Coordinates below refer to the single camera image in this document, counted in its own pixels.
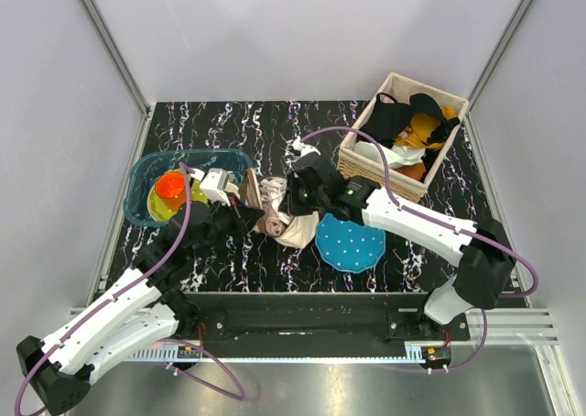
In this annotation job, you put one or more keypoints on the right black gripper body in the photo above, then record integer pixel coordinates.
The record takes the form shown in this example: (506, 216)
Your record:
(302, 202)

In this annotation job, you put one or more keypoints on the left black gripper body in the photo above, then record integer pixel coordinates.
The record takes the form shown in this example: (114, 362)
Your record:
(224, 223)

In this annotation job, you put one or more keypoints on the pink beige bra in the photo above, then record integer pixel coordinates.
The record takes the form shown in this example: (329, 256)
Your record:
(271, 223)

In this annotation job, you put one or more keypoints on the cream round laundry bag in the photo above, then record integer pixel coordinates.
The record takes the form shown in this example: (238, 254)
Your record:
(301, 229)

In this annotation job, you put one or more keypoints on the white bra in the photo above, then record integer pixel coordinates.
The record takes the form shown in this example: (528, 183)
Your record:
(273, 191)

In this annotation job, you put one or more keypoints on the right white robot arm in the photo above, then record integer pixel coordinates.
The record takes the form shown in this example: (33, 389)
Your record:
(479, 250)

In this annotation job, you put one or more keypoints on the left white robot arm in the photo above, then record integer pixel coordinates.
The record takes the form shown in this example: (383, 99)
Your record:
(145, 305)

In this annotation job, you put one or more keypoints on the blue polka dot plate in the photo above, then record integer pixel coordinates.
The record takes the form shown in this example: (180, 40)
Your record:
(347, 246)

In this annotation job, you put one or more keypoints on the orange mug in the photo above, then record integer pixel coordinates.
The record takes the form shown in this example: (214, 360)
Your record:
(170, 189)

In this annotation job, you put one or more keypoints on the yellow-green plate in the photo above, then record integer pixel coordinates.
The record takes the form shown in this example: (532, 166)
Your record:
(160, 213)

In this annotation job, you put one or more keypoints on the teal plastic tub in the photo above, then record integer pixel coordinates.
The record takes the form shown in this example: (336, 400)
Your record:
(151, 166)

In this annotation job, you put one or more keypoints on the white garment in basket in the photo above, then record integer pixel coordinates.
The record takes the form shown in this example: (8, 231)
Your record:
(396, 156)

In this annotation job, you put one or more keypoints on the wicker basket with liner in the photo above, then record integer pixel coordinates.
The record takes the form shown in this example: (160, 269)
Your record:
(401, 88)

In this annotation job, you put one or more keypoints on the black garment in basket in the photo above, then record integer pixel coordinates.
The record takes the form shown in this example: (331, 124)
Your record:
(390, 118)

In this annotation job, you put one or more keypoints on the mustard yellow garment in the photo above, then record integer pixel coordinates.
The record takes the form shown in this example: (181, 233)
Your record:
(426, 136)

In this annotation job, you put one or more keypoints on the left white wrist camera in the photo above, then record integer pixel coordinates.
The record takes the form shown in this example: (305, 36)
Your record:
(217, 185)

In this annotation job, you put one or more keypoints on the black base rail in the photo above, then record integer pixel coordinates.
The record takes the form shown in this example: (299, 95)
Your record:
(314, 325)

